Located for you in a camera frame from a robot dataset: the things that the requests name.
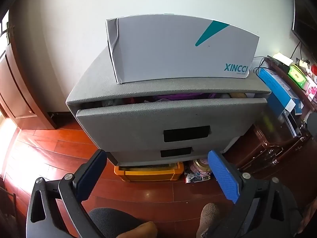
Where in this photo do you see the green tissue packet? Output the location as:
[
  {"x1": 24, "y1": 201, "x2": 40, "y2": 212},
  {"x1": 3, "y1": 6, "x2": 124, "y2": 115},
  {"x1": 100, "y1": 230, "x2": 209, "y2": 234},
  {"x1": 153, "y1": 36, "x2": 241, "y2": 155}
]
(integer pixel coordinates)
[{"x1": 287, "y1": 64, "x2": 307, "y2": 88}]

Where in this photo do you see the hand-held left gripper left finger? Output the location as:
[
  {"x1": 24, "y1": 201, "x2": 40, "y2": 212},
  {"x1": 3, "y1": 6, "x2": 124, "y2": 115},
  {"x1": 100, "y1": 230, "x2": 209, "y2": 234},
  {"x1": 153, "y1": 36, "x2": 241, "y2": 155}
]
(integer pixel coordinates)
[{"x1": 26, "y1": 149, "x2": 107, "y2": 238}]

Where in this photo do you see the white cardboard box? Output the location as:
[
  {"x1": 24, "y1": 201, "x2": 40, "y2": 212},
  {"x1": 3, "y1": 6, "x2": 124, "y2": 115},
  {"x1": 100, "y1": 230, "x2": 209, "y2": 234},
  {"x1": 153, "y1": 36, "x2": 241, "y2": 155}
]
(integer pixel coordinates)
[{"x1": 105, "y1": 13, "x2": 260, "y2": 84}]

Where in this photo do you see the brown slipper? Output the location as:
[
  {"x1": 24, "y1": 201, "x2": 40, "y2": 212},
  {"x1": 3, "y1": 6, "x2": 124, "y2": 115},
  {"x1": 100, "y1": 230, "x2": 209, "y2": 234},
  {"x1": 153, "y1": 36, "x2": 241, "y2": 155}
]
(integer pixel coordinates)
[{"x1": 196, "y1": 202, "x2": 221, "y2": 238}]

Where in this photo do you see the person's leg in black trousers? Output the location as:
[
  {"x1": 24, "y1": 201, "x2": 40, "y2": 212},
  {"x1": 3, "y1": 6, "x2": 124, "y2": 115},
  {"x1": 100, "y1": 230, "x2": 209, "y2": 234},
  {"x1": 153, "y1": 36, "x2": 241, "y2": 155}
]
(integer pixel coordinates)
[{"x1": 89, "y1": 208, "x2": 149, "y2": 238}]

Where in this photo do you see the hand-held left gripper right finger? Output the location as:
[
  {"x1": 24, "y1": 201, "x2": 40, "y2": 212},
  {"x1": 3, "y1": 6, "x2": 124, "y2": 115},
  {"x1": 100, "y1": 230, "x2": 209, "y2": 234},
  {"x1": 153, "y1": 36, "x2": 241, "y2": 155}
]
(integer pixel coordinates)
[{"x1": 207, "y1": 150, "x2": 304, "y2": 238}]

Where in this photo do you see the silver tray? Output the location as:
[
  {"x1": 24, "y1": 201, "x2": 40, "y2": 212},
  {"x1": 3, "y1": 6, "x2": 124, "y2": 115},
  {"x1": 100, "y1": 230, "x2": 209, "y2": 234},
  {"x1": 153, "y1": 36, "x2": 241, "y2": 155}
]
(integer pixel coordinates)
[{"x1": 282, "y1": 110, "x2": 303, "y2": 138}]

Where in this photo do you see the black cable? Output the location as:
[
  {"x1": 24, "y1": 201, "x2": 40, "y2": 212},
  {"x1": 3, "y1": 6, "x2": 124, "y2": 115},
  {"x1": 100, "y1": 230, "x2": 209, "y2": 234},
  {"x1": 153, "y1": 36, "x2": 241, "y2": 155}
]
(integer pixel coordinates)
[{"x1": 253, "y1": 56, "x2": 269, "y2": 75}]

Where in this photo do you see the blue carton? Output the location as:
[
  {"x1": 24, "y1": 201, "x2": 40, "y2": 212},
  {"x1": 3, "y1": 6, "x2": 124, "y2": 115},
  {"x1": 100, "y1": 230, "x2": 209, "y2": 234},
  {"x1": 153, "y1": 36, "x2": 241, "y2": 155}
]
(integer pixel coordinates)
[{"x1": 258, "y1": 68, "x2": 303, "y2": 116}]

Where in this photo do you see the dark wooden side table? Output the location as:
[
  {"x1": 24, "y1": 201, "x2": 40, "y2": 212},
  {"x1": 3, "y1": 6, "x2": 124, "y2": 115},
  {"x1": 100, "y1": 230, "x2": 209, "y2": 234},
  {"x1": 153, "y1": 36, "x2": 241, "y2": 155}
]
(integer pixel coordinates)
[{"x1": 234, "y1": 57, "x2": 317, "y2": 174}]

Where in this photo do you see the printed bag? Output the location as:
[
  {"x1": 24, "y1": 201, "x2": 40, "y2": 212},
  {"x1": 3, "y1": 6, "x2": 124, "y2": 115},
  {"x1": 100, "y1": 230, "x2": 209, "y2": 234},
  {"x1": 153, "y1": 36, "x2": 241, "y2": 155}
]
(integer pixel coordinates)
[{"x1": 184, "y1": 157, "x2": 213, "y2": 184}]

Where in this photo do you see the grey lower drawer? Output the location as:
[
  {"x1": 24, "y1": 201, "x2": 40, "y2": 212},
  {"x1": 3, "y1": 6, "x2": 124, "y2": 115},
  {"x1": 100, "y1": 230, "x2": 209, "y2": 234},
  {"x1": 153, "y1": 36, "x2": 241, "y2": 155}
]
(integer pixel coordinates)
[{"x1": 109, "y1": 136, "x2": 245, "y2": 166}]

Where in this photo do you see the black television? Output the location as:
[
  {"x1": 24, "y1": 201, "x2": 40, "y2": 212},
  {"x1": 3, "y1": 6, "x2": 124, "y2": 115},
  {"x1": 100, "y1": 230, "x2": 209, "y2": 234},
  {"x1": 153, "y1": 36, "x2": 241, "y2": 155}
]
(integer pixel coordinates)
[{"x1": 291, "y1": 0, "x2": 317, "y2": 55}]

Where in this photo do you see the orange plastic crate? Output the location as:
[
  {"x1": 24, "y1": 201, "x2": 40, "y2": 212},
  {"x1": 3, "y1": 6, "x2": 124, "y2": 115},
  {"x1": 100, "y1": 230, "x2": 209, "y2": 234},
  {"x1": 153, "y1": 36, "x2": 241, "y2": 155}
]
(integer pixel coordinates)
[{"x1": 114, "y1": 162, "x2": 185, "y2": 182}]

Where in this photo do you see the grey bedside cabinet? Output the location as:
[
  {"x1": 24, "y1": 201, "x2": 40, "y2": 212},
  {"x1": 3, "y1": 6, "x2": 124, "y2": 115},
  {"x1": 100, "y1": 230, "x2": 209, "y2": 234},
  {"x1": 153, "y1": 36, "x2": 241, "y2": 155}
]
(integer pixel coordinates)
[{"x1": 66, "y1": 46, "x2": 273, "y2": 166}]

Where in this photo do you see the brown wooden door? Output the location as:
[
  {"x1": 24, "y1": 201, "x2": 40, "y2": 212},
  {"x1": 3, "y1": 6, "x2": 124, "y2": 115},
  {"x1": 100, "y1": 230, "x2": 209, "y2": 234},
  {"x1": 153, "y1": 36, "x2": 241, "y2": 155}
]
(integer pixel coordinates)
[{"x1": 0, "y1": 10, "x2": 58, "y2": 130}]

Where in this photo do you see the purple cloth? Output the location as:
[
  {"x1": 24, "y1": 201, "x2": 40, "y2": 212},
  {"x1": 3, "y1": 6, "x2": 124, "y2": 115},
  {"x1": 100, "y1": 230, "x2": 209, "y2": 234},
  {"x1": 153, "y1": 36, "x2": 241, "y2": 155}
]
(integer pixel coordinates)
[{"x1": 149, "y1": 93, "x2": 206, "y2": 102}]

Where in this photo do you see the pink packet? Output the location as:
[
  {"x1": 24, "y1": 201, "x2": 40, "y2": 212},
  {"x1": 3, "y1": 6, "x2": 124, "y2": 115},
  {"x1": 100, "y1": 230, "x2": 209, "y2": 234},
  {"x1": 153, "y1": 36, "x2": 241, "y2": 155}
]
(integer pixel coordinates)
[{"x1": 306, "y1": 84, "x2": 317, "y2": 102}]

